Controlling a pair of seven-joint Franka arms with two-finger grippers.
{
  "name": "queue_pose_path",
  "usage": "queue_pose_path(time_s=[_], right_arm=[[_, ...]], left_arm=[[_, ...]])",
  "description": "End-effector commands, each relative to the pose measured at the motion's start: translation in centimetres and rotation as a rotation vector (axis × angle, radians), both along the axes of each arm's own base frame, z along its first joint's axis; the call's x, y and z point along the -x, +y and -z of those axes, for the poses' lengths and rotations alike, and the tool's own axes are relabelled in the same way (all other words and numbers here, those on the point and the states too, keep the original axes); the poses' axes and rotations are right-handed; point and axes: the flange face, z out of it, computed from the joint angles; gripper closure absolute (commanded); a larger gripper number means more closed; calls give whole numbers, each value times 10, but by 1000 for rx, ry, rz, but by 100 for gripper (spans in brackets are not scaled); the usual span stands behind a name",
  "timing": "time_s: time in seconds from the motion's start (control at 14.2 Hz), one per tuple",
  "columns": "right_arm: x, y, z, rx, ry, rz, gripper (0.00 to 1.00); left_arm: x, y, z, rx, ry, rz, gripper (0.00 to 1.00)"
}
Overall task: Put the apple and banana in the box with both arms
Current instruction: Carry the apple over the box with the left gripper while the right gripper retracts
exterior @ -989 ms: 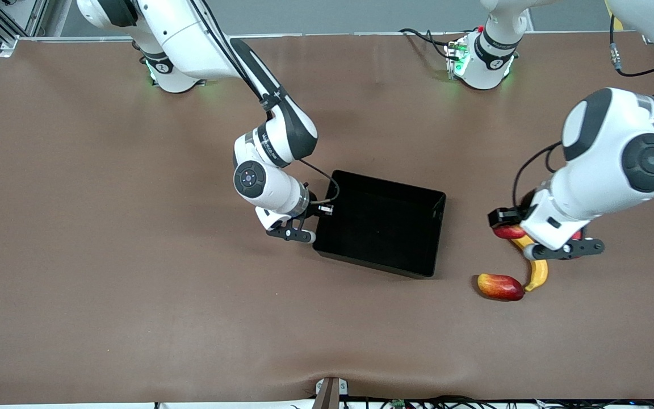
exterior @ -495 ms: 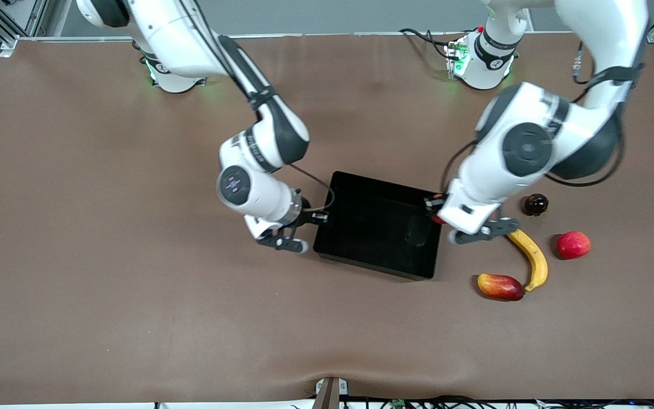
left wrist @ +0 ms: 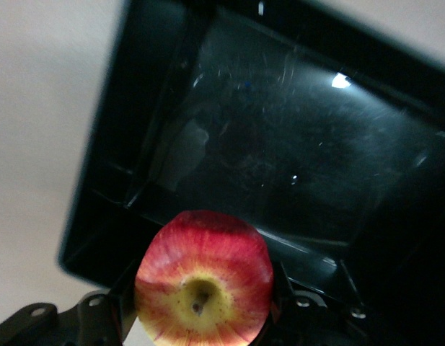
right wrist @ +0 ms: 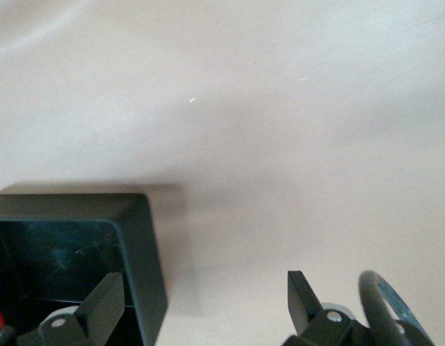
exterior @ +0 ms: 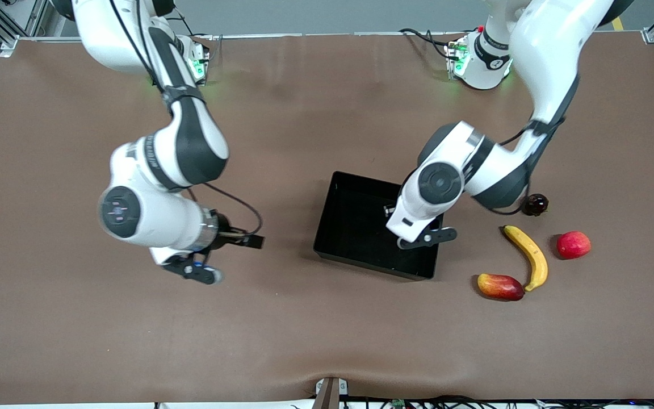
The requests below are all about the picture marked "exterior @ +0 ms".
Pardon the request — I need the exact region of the smooth red round fruit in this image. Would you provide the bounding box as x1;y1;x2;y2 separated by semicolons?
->
556;231;592;260

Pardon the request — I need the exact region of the brown table cover sheet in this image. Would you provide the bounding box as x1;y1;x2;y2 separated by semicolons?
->
0;31;654;405

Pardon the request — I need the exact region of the black left arm base cable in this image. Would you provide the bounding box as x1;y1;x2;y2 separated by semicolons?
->
398;27;459;60

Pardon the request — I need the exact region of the black plastic box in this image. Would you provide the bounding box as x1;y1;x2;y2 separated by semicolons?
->
313;170;445;281

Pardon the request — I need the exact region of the black arm base cable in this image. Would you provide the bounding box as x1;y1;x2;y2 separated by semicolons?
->
398;27;459;60
179;16;217;40

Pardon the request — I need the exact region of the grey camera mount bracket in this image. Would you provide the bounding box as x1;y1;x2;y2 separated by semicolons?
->
312;376;349;409

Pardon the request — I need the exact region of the dark purple plum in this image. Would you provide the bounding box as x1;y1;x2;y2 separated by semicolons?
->
523;193;550;216

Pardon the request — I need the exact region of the yellow banana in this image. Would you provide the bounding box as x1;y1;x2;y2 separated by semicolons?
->
502;225;549;293

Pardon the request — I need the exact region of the silver table edge rail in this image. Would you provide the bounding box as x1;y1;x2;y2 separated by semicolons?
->
18;31;645;41

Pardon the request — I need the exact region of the black right arm base cable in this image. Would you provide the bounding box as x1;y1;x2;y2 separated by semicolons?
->
179;16;217;40

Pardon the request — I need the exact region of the red yellow mango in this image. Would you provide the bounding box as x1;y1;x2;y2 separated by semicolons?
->
477;273;525;302

